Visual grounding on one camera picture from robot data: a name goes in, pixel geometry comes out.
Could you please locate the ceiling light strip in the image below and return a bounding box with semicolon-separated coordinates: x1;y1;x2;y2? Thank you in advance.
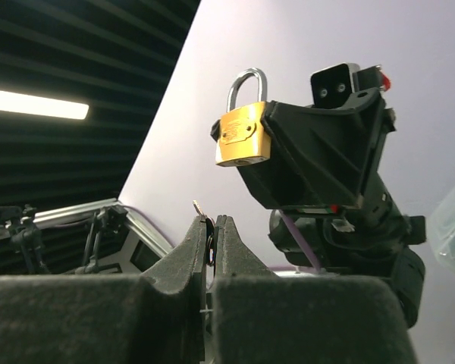
0;90;89;120

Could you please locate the clear green plastic toolbox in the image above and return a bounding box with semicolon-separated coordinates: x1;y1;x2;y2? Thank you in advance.
428;187;455;274

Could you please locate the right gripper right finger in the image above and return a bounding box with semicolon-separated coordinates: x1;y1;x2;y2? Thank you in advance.
212;215;279;363

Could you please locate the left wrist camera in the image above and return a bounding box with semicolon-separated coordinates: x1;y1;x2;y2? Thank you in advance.
310;63;391;109

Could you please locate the small silver key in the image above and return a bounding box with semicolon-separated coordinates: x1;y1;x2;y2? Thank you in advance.
193;200;217;267

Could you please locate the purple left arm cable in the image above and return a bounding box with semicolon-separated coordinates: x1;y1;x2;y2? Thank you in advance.
267;210;325;274

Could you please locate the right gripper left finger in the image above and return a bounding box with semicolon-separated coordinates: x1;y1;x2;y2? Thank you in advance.
142;216;207;363

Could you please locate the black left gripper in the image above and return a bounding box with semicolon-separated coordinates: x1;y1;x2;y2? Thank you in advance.
237;88;425;273

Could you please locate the brass padlock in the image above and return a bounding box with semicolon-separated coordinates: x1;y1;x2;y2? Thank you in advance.
215;67;271;167

